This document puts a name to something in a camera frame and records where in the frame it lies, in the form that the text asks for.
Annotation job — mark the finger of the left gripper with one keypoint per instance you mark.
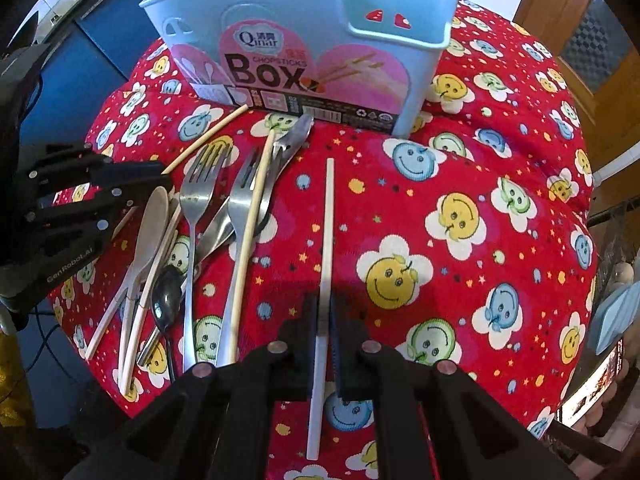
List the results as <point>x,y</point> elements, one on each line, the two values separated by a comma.
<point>100,213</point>
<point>62,170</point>

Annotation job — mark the steel fork underneath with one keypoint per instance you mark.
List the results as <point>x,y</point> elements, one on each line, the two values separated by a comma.
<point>220,230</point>

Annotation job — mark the blue kitchen base cabinets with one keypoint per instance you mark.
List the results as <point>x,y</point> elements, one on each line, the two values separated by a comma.
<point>94,50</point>

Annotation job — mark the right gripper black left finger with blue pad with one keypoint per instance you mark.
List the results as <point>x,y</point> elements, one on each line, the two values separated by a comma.
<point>212,422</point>

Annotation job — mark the steel fork middle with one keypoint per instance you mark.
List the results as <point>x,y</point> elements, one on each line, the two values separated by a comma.
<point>240,201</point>

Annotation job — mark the dark steel spoon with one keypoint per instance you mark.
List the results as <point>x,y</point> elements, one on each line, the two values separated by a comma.
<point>165,308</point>

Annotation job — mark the steel fork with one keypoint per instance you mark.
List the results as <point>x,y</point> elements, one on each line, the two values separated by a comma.
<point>240,201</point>
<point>196,192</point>

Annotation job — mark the white chopstick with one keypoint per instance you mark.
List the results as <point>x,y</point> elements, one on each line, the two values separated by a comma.
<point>321,342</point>
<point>107,316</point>

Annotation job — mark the cream chopstick left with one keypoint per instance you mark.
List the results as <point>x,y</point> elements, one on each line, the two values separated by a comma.
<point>142,305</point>

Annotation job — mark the bamboo chopstick centre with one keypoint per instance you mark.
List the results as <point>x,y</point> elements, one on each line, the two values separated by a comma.
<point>250,244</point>

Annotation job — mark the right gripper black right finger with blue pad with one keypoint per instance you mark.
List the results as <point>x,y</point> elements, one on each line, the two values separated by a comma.
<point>431,421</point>

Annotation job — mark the light blue chopsticks box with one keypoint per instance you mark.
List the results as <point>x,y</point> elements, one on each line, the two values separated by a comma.
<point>361,63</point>

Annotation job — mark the wooden door with glass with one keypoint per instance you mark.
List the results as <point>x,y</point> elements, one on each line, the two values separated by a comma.
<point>601,65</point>

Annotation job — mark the steel fork left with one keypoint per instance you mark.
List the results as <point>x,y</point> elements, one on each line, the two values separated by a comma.
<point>196,192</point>

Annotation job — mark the long bamboo chopstick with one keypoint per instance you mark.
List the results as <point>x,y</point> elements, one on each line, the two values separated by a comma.
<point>193,147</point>

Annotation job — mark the red smiley flower cloth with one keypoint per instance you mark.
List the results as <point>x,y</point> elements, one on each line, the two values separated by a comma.
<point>467,242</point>

